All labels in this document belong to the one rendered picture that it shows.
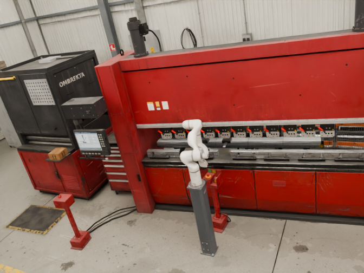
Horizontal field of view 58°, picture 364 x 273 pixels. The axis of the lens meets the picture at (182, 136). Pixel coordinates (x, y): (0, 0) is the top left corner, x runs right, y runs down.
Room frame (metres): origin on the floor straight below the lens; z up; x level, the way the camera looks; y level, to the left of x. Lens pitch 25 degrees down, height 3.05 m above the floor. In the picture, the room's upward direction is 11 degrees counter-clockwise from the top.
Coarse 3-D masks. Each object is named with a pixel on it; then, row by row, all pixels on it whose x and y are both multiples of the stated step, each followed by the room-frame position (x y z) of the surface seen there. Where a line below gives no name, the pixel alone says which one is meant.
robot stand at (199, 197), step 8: (192, 192) 3.04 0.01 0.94; (200, 192) 3.01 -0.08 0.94; (192, 200) 3.05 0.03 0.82; (200, 200) 3.00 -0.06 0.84; (208, 200) 3.10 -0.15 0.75; (200, 208) 3.01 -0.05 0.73; (208, 208) 3.07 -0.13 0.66; (200, 216) 3.02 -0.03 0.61; (208, 216) 3.04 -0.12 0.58; (200, 224) 3.03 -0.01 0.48; (208, 224) 3.01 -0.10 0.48; (200, 232) 3.04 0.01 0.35; (208, 232) 3.01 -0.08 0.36; (200, 240) 3.06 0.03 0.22; (208, 240) 3.00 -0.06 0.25; (208, 248) 3.01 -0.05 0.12; (216, 248) 3.09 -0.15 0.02
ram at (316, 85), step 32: (192, 64) 3.91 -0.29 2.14; (224, 64) 3.69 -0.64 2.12; (256, 64) 3.55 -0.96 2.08; (288, 64) 3.41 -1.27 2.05; (320, 64) 3.28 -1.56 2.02; (352, 64) 3.16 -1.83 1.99; (160, 96) 4.05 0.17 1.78; (192, 96) 3.88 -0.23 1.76; (224, 96) 3.71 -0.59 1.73; (256, 96) 3.56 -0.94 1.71; (288, 96) 3.42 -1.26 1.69; (320, 96) 3.28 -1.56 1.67; (352, 96) 3.16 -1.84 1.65
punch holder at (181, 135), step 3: (174, 129) 4.01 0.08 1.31; (177, 129) 4.00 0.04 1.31; (180, 129) 3.98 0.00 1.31; (183, 129) 3.96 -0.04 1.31; (186, 129) 4.02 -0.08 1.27; (177, 132) 4.00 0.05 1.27; (180, 132) 3.98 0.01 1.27; (183, 132) 3.96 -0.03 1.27; (186, 132) 4.02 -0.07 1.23; (177, 135) 4.00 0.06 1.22; (180, 135) 3.98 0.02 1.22; (183, 135) 3.97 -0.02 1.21; (186, 135) 4.00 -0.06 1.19; (177, 138) 4.00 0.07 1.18; (180, 138) 3.98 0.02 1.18; (183, 138) 3.97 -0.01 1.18
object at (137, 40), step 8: (128, 24) 4.21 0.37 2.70; (136, 24) 4.19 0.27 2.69; (144, 24) 4.19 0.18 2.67; (136, 32) 4.19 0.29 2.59; (144, 32) 4.17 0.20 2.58; (152, 32) 4.20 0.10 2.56; (136, 40) 4.19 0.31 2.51; (136, 48) 4.20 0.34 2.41; (144, 48) 4.22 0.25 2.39; (160, 48) 4.29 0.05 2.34; (136, 56) 4.19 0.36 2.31
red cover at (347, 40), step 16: (352, 32) 3.22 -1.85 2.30; (224, 48) 3.69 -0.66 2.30; (240, 48) 3.60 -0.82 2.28; (256, 48) 3.53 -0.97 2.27; (272, 48) 3.46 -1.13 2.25; (288, 48) 3.39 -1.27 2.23; (304, 48) 3.33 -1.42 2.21; (320, 48) 3.27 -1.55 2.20; (336, 48) 3.21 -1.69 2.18; (352, 48) 3.15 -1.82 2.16; (128, 64) 4.17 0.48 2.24; (144, 64) 4.09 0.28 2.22; (160, 64) 4.00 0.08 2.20; (176, 64) 3.91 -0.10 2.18
